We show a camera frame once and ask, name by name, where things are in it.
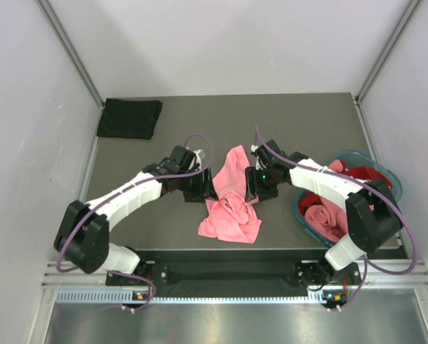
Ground right aluminium corner post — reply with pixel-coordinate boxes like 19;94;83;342
353;0;422;107

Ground left aluminium corner post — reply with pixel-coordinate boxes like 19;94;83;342
35;0;104;108

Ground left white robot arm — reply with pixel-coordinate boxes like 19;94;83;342
54;145;217;285

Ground pink shirt in basket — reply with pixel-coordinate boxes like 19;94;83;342
304;159;376;243

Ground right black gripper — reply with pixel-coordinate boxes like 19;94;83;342
245;166;278;202

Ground teal laundry basket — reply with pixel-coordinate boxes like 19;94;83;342
293;150;402;247

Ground aluminium frame rail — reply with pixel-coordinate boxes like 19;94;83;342
41;260;428;287

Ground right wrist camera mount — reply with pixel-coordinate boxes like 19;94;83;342
250;144;266;170

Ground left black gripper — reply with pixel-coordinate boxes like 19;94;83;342
177;166;218;204

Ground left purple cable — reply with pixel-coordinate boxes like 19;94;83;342
57;133;214;273

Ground purple cable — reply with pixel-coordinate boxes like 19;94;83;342
57;133;214;273
254;125;421;276

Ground aluminium corner post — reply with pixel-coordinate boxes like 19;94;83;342
353;0;422;107
35;0;104;108

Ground red shirt in basket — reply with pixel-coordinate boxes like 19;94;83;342
298;160;393;216

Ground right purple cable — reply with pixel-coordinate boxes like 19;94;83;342
254;125;421;276

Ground folded black t shirt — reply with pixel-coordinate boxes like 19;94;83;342
96;98;163;140

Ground slotted grey cable duct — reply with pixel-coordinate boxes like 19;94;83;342
55;290;345;305

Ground pink t shirt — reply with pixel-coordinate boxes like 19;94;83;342
198;145;262;244

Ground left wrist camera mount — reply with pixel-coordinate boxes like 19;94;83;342
190;149;206;171

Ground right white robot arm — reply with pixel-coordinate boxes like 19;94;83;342
244;140;404;284

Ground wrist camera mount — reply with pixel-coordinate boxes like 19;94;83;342
250;144;266;170
190;149;206;171

